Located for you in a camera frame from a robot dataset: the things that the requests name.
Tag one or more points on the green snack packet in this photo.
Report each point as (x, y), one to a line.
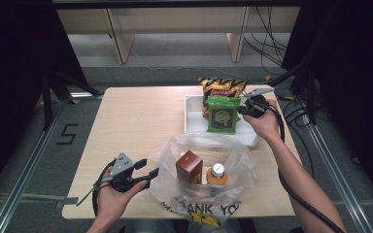
(223, 116)

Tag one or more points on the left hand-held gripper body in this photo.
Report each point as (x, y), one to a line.
(122, 165)

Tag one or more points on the black metal stand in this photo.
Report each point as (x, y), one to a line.
(47, 103)
(311, 97)

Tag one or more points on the clear plastic shopping bag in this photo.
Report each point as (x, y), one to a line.
(165, 191)

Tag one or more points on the person's left hand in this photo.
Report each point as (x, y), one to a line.
(112, 205)

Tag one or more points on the person's right hand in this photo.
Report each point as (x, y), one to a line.
(267, 127)

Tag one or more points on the orange drink bottle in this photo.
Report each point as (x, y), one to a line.
(217, 176)

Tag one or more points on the dark curtain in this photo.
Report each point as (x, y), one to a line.
(359, 81)
(13, 81)

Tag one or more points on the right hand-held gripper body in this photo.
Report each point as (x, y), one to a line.
(256, 106)

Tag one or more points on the white plastic bin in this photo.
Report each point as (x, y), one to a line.
(194, 121)

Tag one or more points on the gray floor tape piece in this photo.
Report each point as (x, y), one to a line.
(67, 201)

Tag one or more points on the brown carton box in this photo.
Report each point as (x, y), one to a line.
(189, 166)

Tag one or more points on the black yellow chip bag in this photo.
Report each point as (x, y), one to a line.
(221, 86)

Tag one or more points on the beige wooden desk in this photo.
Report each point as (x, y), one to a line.
(175, 19)

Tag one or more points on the metal floor rail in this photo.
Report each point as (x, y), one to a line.
(349, 194)
(26, 168)

